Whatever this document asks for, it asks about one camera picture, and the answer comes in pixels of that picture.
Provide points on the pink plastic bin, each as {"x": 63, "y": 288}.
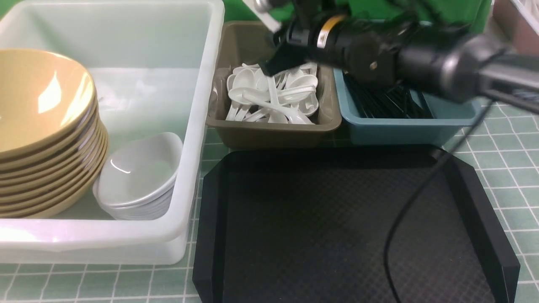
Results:
{"x": 519, "y": 21}

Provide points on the olive brown spoon bin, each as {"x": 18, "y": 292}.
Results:
{"x": 245, "y": 42}

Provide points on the black plastic serving tray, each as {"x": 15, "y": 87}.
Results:
{"x": 309, "y": 226}

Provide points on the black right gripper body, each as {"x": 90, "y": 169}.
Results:
{"x": 320, "y": 33}

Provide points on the large white plastic bin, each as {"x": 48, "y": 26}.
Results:
{"x": 153, "y": 63}

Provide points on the stack of yellow bowls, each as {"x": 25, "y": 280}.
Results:
{"x": 53, "y": 143}

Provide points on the green cloth backdrop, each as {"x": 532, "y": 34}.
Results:
{"x": 474, "y": 12}

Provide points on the bundle of black chopsticks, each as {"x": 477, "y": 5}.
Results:
{"x": 392, "y": 103}

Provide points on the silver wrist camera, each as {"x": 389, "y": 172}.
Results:
{"x": 262, "y": 9}

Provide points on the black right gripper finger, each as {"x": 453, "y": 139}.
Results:
{"x": 284, "y": 57}

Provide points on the stack of white dishes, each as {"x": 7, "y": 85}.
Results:
{"x": 137, "y": 181}

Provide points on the pile of white spoons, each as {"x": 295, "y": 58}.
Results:
{"x": 289, "y": 97}

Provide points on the blue chopstick bin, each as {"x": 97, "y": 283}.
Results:
{"x": 404, "y": 126}

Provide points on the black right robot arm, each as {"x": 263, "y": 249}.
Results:
{"x": 445, "y": 61}

